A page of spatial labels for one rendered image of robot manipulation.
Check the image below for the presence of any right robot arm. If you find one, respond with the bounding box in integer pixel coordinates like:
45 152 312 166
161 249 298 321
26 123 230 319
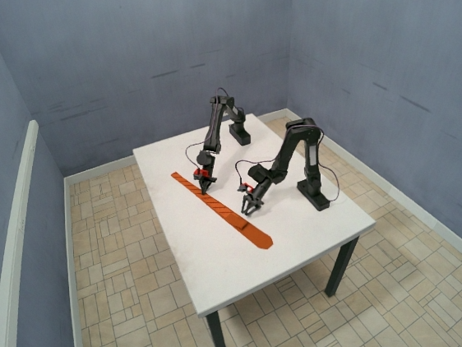
196 95 251 167

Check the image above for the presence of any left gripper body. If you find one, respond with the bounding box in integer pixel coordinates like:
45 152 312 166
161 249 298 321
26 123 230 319
240 183 267 207

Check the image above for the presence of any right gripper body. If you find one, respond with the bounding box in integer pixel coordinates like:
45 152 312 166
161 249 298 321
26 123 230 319
194 165 217 183

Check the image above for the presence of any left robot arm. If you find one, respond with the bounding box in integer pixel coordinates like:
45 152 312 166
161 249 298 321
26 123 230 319
247 118 330 208

